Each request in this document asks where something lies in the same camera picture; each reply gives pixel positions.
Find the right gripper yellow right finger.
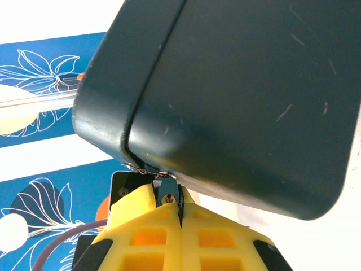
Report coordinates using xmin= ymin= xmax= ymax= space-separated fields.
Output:
xmin=179 ymin=194 xmax=294 ymax=271

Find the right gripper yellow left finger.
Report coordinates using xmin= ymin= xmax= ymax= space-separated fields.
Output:
xmin=71 ymin=203 xmax=182 ymax=271

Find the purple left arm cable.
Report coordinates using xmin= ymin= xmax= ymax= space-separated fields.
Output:
xmin=30 ymin=219 xmax=109 ymax=271

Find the starry night painted tin box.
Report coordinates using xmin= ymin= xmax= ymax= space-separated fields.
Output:
xmin=72 ymin=0 xmax=361 ymax=221

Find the small blue padlock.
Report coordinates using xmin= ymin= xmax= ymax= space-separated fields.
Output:
xmin=152 ymin=170 xmax=184 ymax=209

